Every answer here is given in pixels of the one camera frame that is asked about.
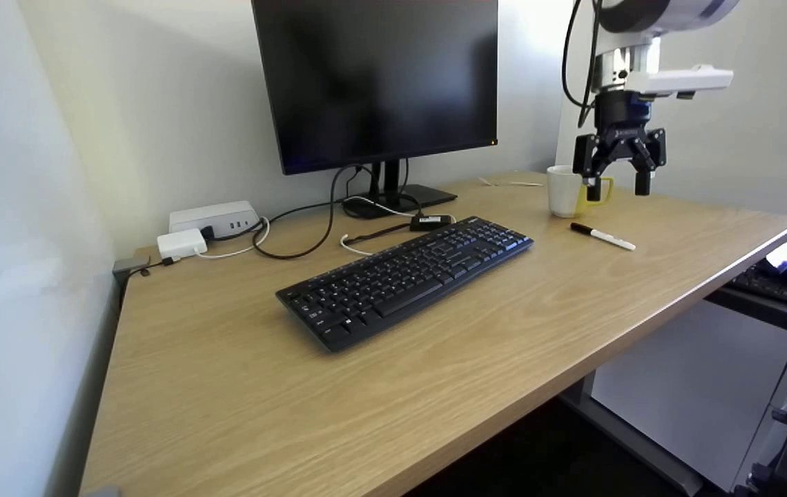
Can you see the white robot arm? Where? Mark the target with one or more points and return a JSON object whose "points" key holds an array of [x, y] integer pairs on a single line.
{"points": [[669, 13]]}

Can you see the small white power adapter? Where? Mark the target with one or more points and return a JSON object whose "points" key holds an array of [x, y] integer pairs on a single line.
{"points": [[181, 244]]}

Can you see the black computer monitor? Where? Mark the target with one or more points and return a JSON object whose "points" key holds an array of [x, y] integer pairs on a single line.
{"points": [[375, 82]]}

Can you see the black side desk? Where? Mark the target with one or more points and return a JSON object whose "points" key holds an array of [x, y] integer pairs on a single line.
{"points": [[768, 307]]}

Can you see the yellow and white mug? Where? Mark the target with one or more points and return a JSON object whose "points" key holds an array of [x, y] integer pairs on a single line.
{"points": [[562, 193]]}

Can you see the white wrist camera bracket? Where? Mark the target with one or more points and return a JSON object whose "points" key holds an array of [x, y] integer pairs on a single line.
{"points": [[687, 81]]}

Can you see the black capped white marker pen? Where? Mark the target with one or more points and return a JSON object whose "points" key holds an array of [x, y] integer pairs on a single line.
{"points": [[609, 237]]}

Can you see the black computer keyboard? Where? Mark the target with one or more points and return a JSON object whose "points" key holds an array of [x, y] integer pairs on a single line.
{"points": [[401, 278]]}

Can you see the small black dongle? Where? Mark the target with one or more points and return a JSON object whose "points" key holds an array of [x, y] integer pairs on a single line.
{"points": [[433, 220]]}

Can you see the black monitor stand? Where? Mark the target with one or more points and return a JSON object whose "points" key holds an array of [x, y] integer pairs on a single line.
{"points": [[393, 197]]}

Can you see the white power strip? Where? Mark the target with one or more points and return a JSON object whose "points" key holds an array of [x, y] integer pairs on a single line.
{"points": [[215, 218]]}

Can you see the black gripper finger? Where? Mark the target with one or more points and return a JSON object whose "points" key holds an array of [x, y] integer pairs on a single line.
{"points": [[645, 180], [587, 156]]}

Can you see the grey desk leg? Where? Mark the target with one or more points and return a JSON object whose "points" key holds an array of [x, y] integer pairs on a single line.
{"points": [[636, 441]]}

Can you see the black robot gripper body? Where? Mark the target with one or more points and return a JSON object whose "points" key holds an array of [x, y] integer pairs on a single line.
{"points": [[622, 111]]}

